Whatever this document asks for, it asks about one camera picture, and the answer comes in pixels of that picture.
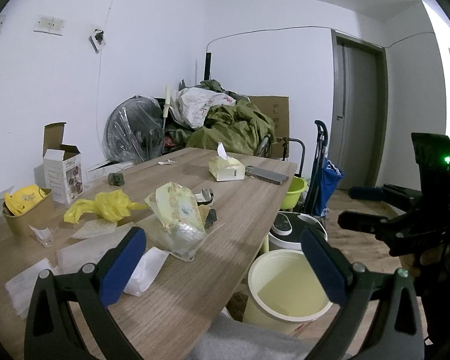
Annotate white open cardboard box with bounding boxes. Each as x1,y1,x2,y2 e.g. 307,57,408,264
43,122,83,205

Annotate small green crumpled object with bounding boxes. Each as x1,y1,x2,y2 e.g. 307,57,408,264
107,172,125,186

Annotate olive green clothes pile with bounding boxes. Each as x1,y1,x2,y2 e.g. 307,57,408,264
166,80,277,156

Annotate yellow tissue pack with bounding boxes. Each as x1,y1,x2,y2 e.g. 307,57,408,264
209,142,245,182

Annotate brown cardboard sheet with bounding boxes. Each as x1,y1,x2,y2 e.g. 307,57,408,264
249,96,290,158

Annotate white tape roll piece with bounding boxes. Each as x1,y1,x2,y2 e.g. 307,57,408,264
194,189,214,206

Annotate white red plastic bag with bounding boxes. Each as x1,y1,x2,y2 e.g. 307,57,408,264
170,87,236,130

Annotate green plastic basin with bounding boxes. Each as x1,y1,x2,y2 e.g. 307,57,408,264
280,176,307,211

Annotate floral plastic bag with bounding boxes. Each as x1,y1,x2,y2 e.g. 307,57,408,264
137,182,218,262

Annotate grey door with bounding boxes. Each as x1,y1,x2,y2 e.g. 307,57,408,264
328,31,389,190

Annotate small white paper scrap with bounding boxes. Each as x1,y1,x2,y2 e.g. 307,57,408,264
158,158,176,166

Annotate blue folding shopping cart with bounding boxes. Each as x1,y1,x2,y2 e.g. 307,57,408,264
299,119,344,218

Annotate grey smartphone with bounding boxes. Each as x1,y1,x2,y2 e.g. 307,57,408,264
245,165,289,185

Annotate white wall switch plate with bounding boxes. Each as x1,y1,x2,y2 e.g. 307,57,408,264
33,16,65,36

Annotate bubble wrap sheet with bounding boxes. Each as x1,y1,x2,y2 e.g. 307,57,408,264
57,223,136,274

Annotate plastic wrapped fan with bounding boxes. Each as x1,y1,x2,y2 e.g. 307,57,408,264
104,95,164,164

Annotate kraft paper bowl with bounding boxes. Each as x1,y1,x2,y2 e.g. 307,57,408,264
2,188,55,237

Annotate black metal chair frame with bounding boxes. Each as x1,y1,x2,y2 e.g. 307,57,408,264
277,136,306,177

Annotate white paper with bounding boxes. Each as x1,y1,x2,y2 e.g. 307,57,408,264
123,247,169,297

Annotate broken wall socket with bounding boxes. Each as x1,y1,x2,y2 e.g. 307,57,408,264
88,28,105,54

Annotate cream plastic trash bin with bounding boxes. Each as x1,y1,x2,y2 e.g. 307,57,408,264
243,250,332,335

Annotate white black rice cooker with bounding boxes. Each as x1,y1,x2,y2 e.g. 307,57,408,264
268,211,328,251

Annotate yellow wrapper in bowl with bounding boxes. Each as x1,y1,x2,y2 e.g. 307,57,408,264
4,184,47,216

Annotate right hand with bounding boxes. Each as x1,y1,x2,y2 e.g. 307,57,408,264
399,244,450,275

